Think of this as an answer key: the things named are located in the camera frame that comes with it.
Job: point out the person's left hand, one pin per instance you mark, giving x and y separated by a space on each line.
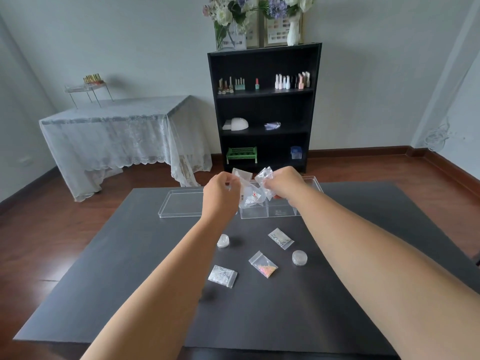
219 196

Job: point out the person's right hand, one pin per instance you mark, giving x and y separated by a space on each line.
290 185

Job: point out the person's right fingers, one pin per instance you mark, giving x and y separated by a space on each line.
272 182

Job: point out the person's left fingers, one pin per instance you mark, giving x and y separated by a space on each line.
232 180

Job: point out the clear plastic bag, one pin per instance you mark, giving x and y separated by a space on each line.
264 175

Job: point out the clear bag with red-white pieces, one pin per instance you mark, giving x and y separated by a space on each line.
252 194

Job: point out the person's right forearm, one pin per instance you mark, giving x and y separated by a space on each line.
375 277

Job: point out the person's left forearm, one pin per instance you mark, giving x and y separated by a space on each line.
161 292

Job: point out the green plastic rack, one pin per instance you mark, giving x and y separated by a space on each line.
242 154

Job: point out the clear acrylic organizer box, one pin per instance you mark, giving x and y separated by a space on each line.
279 210

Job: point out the blue lidded clear box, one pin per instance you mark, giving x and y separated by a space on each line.
296 152

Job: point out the white nail lamp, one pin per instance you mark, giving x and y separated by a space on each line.
237 124

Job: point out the clear bag with silver beads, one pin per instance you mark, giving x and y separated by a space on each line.
281 238

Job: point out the clear acrylic lid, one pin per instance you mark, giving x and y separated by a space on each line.
180 203

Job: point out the small round clear jar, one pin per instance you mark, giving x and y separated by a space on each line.
223 241

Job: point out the black bookshelf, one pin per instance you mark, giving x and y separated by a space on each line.
262 108

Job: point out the round clear jar with glitter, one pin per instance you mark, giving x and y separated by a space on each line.
299 258

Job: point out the clear bag with orange beads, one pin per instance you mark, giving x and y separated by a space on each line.
263 265

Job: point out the row of dark polish bottles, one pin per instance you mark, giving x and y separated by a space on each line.
231 86

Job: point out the clear bag with white pieces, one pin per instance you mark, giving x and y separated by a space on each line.
222 276

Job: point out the row of pale polish bottles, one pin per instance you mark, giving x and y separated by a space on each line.
294 81

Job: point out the table with white lace cloth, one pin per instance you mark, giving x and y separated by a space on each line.
123 138

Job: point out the wide framed colour chart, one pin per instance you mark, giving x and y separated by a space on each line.
277 31

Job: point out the white vase with purple flowers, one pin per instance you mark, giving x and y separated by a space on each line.
293 22

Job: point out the glass vase with white flowers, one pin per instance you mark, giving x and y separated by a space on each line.
227 18

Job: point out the clear acrylic riser stand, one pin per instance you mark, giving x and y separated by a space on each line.
88 90

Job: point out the row of gold bottles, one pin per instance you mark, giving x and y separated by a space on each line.
93 79

